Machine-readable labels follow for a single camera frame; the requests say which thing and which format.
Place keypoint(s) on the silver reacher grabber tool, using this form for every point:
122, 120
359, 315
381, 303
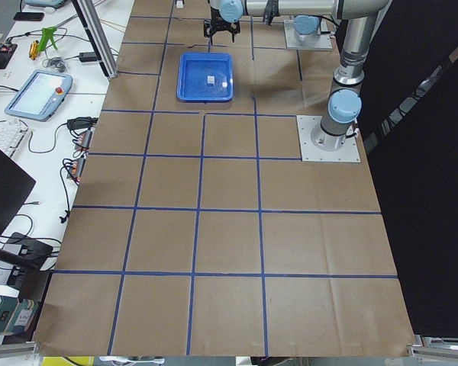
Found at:
47, 33

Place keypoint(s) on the black monitor stand base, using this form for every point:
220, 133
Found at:
19, 254

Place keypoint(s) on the blue plastic tray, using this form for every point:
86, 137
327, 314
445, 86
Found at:
192, 83

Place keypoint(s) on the black smartphone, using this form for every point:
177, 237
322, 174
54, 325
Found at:
29, 16

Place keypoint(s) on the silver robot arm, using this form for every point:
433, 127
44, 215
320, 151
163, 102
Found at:
307, 28
345, 68

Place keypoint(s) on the aluminium frame post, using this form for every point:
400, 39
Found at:
91, 24

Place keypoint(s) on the black monitor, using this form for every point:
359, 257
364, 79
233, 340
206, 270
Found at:
15, 187

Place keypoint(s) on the teach pendant with screen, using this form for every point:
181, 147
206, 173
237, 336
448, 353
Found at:
40, 96

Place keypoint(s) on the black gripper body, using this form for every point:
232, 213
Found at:
220, 23

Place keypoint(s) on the black power adapter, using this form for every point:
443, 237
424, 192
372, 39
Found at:
87, 57

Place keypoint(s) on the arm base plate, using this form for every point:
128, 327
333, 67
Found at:
320, 40
318, 146

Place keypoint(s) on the white keyboard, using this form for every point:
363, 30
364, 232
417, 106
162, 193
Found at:
13, 135

